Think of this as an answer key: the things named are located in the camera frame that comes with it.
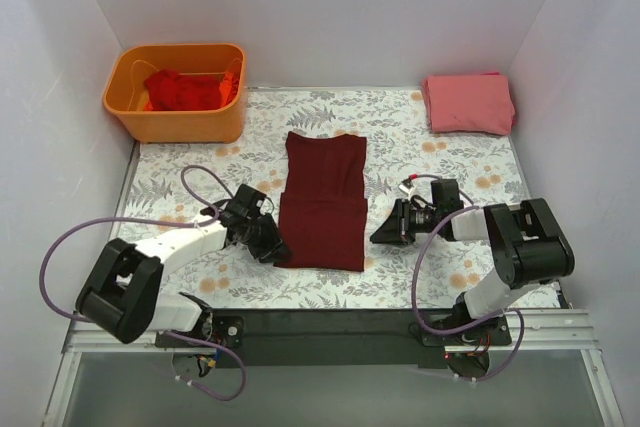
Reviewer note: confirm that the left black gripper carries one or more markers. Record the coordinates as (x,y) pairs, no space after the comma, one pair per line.
(258,242)

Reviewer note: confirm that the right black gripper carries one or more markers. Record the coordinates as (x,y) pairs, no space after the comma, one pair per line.
(405,222)

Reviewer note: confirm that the dark red t shirt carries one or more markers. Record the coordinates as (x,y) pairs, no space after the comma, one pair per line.
(323,210)

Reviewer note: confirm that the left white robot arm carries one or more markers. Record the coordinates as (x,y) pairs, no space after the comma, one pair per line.
(122,292)

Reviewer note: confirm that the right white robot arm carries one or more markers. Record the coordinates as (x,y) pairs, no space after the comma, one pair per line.
(528,249)

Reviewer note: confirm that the floral patterned table mat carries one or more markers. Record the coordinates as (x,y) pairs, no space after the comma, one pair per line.
(171,180)

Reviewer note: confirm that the orange t shirt in bin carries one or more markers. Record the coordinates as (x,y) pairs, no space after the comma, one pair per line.
(230,83)

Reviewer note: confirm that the folded pink t shirt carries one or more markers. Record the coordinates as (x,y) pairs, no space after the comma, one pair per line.
(474,103)

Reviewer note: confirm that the orange plastic bin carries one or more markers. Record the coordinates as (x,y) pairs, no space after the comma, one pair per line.
(126,97)

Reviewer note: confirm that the bright red t shirt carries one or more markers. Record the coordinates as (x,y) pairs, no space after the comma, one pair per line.
(175,92)

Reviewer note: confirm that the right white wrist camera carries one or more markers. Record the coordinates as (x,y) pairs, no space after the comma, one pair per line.
(407,186)

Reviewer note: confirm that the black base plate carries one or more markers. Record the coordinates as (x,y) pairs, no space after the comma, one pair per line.
(284,337)

